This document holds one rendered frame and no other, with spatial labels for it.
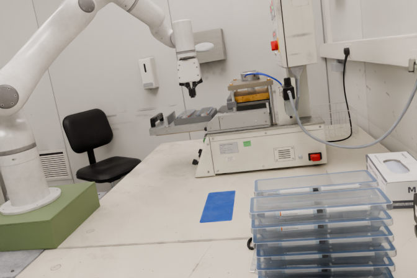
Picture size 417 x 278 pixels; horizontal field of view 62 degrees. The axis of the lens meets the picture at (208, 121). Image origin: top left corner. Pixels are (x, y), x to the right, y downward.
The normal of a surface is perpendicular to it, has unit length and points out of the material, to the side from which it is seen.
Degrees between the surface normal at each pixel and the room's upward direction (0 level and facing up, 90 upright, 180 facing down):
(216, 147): 90
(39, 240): 90
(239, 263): 0
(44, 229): 90
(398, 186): 88
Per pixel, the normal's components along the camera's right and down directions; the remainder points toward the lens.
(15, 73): 0.60, -0.46
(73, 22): 0.15, 0.58
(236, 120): -0.13, 0.20
